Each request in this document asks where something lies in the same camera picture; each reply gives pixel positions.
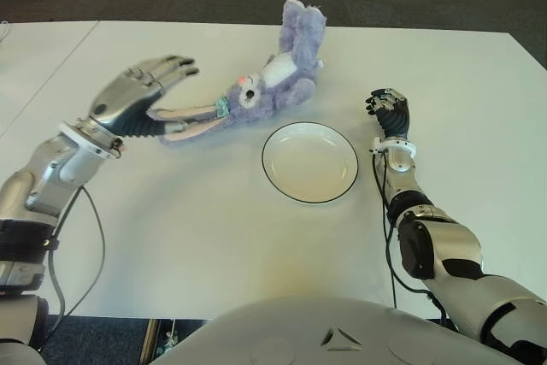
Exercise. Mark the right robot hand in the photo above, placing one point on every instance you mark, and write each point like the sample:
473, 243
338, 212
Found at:
395, 119

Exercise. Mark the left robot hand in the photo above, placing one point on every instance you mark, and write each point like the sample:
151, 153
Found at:
124, 100

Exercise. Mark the purple plush bunny doll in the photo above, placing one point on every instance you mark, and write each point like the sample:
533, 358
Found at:
295, 83

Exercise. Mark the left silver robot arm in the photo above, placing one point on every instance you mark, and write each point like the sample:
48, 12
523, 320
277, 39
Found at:
34, 185

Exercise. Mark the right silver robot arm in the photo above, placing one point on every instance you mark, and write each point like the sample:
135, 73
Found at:
457, 245

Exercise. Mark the white plate black rim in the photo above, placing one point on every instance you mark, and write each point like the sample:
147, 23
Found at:
309, 164

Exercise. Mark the silver robot torso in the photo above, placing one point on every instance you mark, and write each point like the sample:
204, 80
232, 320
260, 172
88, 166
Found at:
299, 331

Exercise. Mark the metal table leg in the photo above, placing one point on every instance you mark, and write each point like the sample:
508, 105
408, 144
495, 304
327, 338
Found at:
151, 339

